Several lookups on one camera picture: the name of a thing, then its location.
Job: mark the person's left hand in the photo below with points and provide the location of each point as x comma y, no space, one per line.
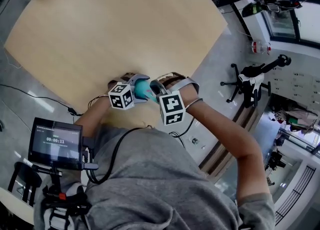
123,77

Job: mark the person's left forearm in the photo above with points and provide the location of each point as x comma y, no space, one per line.
92,114

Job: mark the light blue cloth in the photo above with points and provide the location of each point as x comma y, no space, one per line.
153,97

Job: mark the white cloth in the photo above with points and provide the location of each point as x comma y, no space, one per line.
250,80

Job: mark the clear plastic bottle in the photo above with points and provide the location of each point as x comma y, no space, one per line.
196,142

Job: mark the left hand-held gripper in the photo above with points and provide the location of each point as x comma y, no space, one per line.
121,96

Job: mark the teal spray bottle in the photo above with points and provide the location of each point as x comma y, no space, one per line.
141,87

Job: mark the black office chair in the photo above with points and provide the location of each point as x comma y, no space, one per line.
252,84

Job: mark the person's right hand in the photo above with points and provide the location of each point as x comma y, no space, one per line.
173,81

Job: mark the black stool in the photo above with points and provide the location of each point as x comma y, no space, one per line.
25,179

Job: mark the green black bag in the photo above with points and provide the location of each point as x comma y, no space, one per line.
251,9

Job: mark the red label water bottle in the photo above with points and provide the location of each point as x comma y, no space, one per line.
260,47

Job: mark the person's right forearm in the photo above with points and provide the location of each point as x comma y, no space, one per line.
225,129

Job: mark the black railing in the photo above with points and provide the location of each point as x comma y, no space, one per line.
295,196

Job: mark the black camera mount rig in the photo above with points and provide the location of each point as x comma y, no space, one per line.
60,194

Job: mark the round beige table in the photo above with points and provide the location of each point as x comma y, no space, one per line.
12,204

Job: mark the black monitor screen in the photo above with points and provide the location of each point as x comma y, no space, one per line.
55,141

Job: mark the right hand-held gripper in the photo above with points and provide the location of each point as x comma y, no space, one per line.
172,109

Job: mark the grey t-shirt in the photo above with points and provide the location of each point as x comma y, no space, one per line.
162,189

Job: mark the black framed window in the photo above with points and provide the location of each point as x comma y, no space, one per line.
292,24

